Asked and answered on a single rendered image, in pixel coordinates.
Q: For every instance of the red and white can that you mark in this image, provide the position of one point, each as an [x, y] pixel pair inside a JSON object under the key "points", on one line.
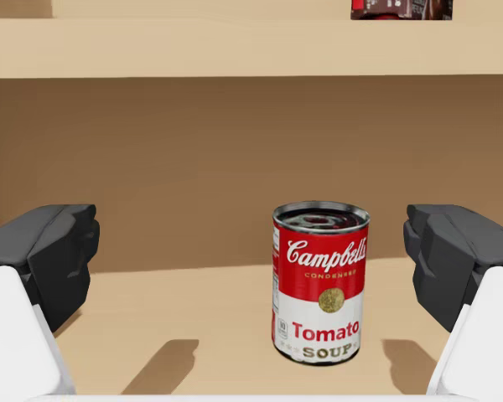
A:
{"points": [[319, 285]]}

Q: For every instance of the pale wooden shelf unit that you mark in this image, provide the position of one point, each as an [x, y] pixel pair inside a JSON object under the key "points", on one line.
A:
{"points": [[193, 146]]}

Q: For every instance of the dark brown carton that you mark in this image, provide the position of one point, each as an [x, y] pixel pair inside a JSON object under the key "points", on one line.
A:
{"points": [[401, 9]]}

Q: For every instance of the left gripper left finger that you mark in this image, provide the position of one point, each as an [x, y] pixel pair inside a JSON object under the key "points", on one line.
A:
{"points": [[33, 268]]}

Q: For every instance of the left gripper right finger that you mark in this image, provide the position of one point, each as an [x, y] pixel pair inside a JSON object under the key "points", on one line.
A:
{"points": [[465, 268]]}

